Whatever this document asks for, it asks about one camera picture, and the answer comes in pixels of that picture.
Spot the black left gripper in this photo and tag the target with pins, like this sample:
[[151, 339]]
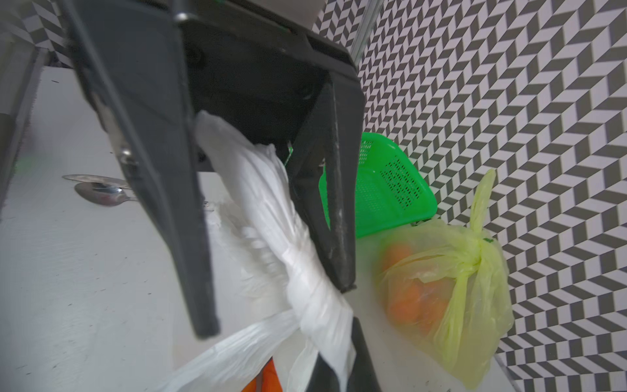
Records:
[[277, 82]]

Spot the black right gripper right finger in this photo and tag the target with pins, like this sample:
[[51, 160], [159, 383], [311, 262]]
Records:
[[363, 377]]

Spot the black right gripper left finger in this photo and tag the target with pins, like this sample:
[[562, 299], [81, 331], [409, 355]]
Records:
[[323, 378]]

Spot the orange fruit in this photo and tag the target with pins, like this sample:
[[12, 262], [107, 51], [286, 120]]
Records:
[[266, 381]]

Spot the white printed plastic bag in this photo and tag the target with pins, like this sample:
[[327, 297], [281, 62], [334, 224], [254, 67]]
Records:
[[283, 267]]

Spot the yellow-green plastic bag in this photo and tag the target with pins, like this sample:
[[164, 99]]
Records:
[[445, 288]]

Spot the metal spoon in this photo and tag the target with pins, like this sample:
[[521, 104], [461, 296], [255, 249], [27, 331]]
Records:
[[104, 195]]

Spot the metal knife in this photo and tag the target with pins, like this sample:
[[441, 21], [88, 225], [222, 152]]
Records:
[[83, 178]]

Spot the green plastic basket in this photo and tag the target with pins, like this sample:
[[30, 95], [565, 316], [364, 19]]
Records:
[[390, 191]]

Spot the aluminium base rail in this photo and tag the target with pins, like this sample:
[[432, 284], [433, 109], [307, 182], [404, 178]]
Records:
[[21, 68]]

